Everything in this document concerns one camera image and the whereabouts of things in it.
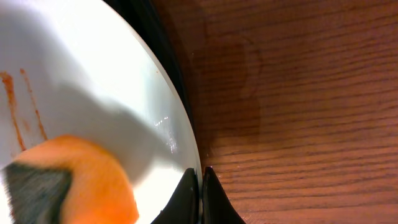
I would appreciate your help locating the light blue plate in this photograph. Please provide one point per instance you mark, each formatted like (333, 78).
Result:
(77, 67)

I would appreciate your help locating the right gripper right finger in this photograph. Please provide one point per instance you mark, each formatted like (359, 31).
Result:
(217, 208)

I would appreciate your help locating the orange green scrub sponge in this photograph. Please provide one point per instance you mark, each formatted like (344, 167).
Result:
(66, 180)

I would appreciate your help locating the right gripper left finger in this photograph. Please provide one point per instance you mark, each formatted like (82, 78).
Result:
(183, 206)

